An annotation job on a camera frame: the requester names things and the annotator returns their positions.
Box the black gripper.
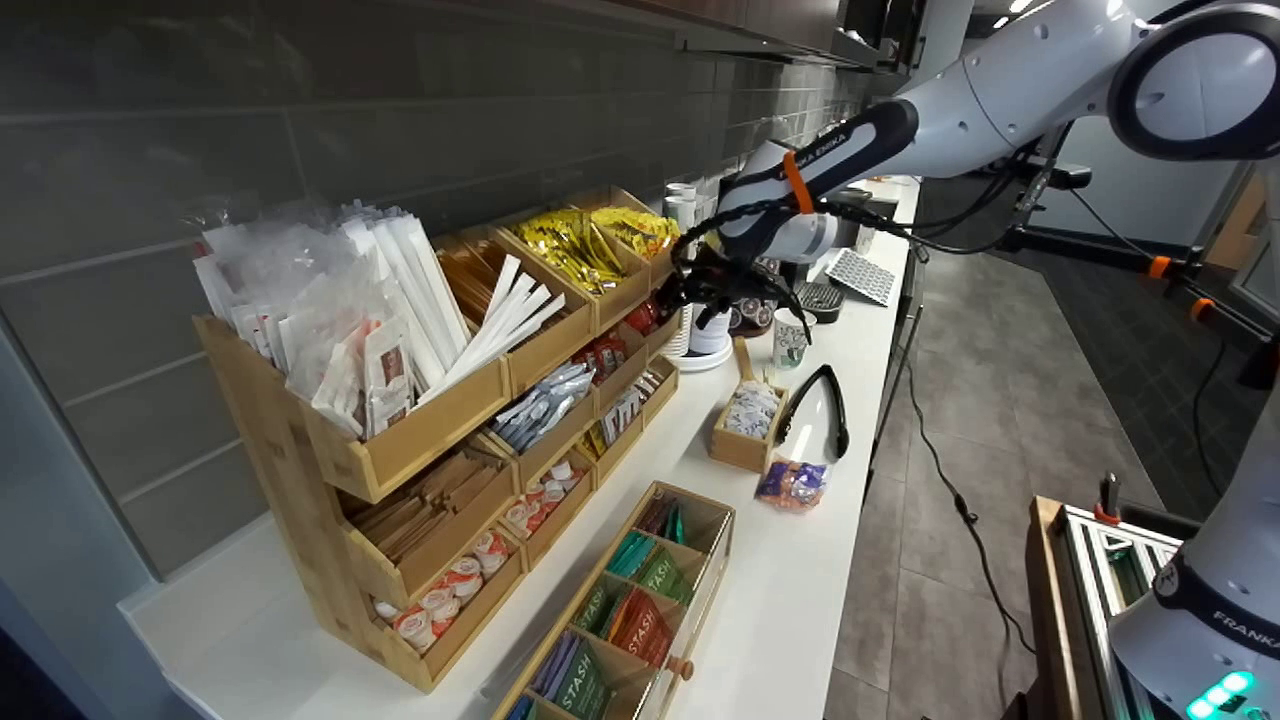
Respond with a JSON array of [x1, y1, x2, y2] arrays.
[[659, 245, 815, 324]]

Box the printed paper cup stack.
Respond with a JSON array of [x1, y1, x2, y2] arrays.
[[688, 312, 736, 359]]

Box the white round cup holder base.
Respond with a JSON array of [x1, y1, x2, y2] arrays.
[[674, 338, 741, 379]]

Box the yellow sachets pile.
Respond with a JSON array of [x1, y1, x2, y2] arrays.
[[515, 204, 628, 295], [592, 201, 681, 262]]

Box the white mug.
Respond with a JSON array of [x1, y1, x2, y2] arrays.
[[767, 312, 821, 371]]

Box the white condiment sachets pile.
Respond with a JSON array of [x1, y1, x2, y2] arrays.
[[580, 408, 622, 460]]

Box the small open wooden box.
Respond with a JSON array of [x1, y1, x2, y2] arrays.
[[700, 376, 790, 475]]

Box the white paper sticks bundle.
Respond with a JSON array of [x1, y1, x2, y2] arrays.
[[435, 252, 571, 393]]

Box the grey tablet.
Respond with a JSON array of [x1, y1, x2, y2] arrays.
[[821, 245, 901, 312]]

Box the grey sachets pile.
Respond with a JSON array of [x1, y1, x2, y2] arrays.
[[489, 359, 601, 456]]

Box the wooden tea box clear lid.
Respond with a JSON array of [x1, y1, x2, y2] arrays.
[[489, 475, 741, 720]]

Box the light wooden stirrers bundle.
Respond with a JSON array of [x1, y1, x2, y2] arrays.
[[441, 237, 531, 324]]

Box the purple orange snack packet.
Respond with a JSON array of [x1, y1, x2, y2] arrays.
[[750, 456, 832, 518]]

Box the green tea bags pile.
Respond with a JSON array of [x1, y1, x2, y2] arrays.
[[635, 494, 700, 549]]

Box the red white sachets pile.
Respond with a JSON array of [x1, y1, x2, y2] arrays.
[[498, 456, 583, 538], [377, 532, 515, 656]]

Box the wooden tiered condiment organizer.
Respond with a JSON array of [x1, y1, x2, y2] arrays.
[[191, 189, 691, 694]]

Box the teal tea bags pile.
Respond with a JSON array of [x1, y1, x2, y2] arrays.
[[605, 526, 700, 607]]

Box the brown wooden sticks pile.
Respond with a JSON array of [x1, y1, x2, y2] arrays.
[[347, 448, 511, 562]]

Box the red tea bags pile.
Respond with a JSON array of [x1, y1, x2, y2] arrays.
[[601, 587, 681, 667]]

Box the clear plastic cutlery packets pile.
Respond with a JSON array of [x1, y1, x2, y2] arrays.
[[191, 196, 471, 443]]

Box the black tripod orange clamps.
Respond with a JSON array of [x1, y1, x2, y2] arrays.
[[997, 144, 1280, 393]]

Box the purple tea bags pile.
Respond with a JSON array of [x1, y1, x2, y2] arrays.
[[528, 629, 616, 720]]

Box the wooden framed metal cart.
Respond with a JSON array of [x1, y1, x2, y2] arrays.
[[1018, 491, 1192, 720]]

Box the orange strap on arm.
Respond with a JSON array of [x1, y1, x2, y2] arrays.
[[776, 149, 821, 217]]

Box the thick black cable loop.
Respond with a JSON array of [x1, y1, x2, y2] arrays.
[[663, 182, 922, 335]]

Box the thin black floor cable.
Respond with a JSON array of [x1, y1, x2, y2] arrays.
[[901, 295, 1047, 673]]

